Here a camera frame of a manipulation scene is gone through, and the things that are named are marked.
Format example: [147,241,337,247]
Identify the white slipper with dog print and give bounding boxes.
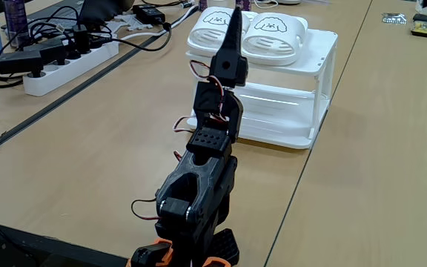
[186,6,251,57]
[241,13,309,67]

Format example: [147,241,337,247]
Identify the white plastic shoe rack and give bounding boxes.
[185,28,339,151]

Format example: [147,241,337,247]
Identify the black power adapter brick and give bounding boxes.
[131,4,166,25]

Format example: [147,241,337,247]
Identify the black plug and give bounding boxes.
[71,24,93,56]

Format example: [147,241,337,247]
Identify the white power strip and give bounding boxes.
[22,39,121,97]

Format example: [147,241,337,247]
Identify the black plug adapter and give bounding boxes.
[23,36,70,67]
[0,50,46,79]

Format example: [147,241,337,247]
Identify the tall purple drink can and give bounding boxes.
[2,0,30,48]

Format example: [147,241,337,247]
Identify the white coiled cable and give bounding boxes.
[252,0,279,10]

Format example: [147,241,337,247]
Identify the black cable with ferrite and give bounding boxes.
[87,22,173,53]

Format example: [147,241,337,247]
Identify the white power cable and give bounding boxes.
[119,2,199,42]

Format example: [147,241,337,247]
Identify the white plastic bracket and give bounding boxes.
[119,13,153,33]
[102,20,125,36]

